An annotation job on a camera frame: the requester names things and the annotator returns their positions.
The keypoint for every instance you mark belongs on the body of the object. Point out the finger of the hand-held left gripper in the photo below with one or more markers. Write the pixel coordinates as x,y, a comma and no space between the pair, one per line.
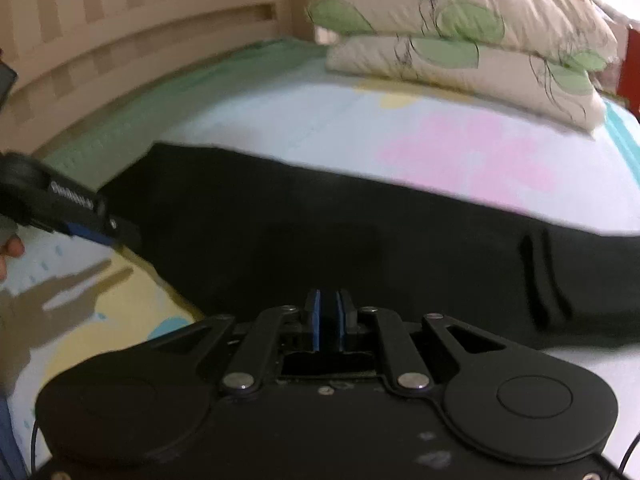
85,210

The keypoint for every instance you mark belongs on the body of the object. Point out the pastel patterned bed sheet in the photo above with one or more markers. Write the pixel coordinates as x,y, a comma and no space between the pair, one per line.
450,150

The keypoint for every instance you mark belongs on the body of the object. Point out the upper leaf-pattern pillow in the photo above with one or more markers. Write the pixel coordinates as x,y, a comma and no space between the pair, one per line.
465,35

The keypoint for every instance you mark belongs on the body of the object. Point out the person's left hand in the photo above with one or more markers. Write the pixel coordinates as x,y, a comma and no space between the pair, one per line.
10,249

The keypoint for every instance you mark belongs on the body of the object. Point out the wooden bed headboard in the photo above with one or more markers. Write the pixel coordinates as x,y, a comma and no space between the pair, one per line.
125,25

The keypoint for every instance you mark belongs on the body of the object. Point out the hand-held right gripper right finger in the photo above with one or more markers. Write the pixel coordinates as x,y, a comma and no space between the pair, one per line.
344,320

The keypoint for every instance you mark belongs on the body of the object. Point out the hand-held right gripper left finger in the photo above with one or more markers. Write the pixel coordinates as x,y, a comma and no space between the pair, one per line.
314,320

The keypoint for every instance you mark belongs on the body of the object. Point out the red post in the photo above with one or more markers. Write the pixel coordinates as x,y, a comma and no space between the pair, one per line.
630,70

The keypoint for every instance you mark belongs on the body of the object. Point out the black pants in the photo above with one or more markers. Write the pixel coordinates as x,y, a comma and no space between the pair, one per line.
310,230

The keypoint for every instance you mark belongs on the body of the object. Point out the person's blue clothing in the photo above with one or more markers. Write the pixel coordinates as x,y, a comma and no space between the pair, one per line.
10,440

